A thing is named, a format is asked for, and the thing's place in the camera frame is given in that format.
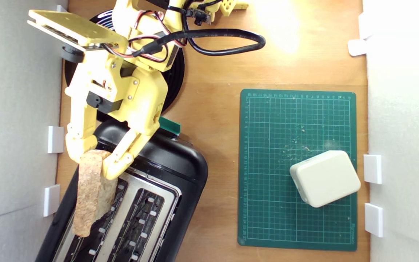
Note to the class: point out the brown bread slice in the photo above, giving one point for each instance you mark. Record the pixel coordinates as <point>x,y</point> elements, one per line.
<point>91,193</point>

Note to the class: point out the black two-slot toaster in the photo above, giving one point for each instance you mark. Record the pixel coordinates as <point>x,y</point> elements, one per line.
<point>173,171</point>

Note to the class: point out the black round plate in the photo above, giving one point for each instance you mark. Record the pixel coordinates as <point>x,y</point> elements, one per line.
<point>176,78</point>

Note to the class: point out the green cutting mat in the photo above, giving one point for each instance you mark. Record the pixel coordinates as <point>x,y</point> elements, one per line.
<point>267,163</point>

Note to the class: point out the white block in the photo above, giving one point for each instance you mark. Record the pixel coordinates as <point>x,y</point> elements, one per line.
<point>324,178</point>

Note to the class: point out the white wall clip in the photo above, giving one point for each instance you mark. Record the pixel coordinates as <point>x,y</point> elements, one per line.
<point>55,139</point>
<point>61,8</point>
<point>51,200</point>
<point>373,169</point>
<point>374,219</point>
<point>356,47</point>
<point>362,25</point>

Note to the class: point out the yellow camera mount plate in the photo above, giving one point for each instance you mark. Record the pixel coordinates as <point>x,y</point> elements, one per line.
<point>75,29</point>

